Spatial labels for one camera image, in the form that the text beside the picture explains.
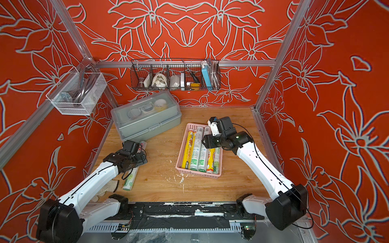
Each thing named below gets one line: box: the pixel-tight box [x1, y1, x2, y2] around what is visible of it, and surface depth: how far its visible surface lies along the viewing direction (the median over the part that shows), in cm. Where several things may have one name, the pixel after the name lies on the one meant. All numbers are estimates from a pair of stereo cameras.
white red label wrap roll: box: [198, 126, 210, 173], surface depth 84 cm
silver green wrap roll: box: [189, 126, 205, 172], surface depth 87 cm
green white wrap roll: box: [213, 147, 221, 175], surface depth 87 cm
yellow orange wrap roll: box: [206, 147, 216, 174], surface depth 85 cm
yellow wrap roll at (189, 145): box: [181, 130, 197, 170], surface depth 94 cm
